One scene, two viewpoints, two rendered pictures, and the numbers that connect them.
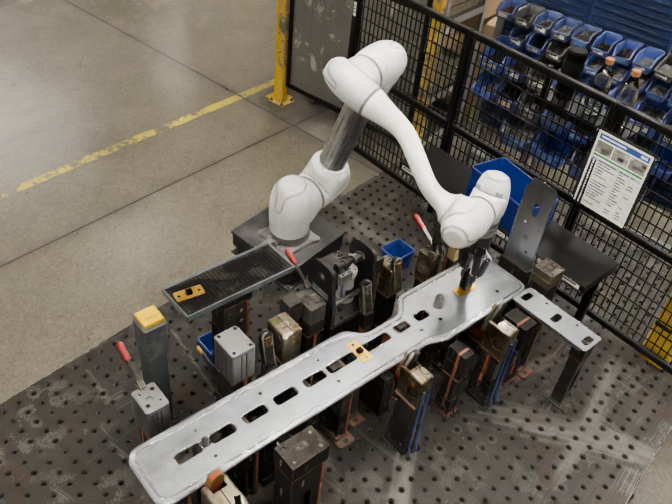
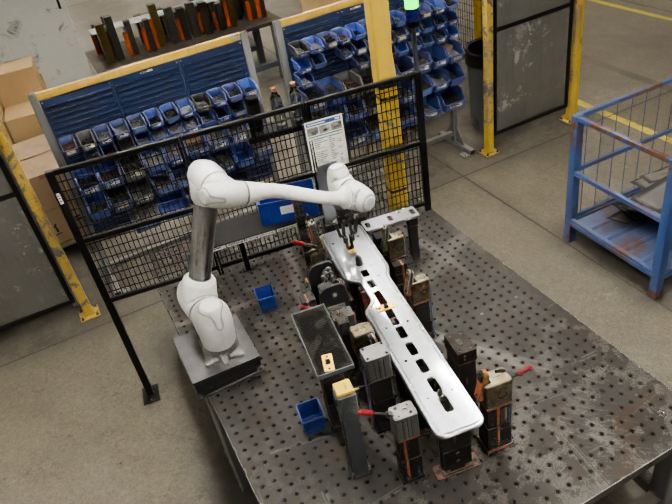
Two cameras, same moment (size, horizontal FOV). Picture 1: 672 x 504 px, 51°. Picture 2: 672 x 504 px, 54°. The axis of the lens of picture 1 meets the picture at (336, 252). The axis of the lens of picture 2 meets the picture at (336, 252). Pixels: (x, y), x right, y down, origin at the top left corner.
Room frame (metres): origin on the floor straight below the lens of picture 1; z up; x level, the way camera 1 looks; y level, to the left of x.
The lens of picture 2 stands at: (0.39, 1.77, 2.85)
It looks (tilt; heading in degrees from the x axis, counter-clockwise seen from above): 36 degrees down; 303
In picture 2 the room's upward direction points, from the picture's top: 10 degrees counter-clockwise
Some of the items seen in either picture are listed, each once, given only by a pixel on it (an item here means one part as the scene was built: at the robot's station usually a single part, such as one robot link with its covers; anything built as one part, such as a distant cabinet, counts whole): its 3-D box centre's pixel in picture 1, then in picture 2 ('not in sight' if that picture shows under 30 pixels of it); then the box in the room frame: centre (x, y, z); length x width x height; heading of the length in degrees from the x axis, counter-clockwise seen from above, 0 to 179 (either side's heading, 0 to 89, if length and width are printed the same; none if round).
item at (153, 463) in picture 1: (355, 357); (389, 310); (1.38, -0.10, 1.00); 1.38 x 0.22 x 0.02; 135
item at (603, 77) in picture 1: (600, 85); (277, 105); (2.25, -0.82, 1.53); 0.06 x 0.06 x 0.20
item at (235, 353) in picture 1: (234, 387); (380, 388); (1.29, 0.25, 0.90); 0.13 x 0.10 x 0.41; 45
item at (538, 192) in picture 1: (529, 224); (331, 193); (1.91, -0.63, 1.17); 0.12 x 0.01 x 0.34; 45
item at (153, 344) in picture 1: (155, 373); (352, 431); (1.30, 0.48, 0.92); 0.08 x 0.08 x 0.44; 45
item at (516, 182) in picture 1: (509, 196); (287, 201); (2.17, -0.61, 1.10); 0.30 x 0.17 x 0.13; 35
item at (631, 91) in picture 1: (626, 98); (295, 100); (2.18, -0.89, 1.53); 0.06 x 0.06 x 0.20
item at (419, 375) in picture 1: (408, 407); (420, 308); (1.32, -0.27, 0.87); 0.12 x 0.09 x 0.35; 45
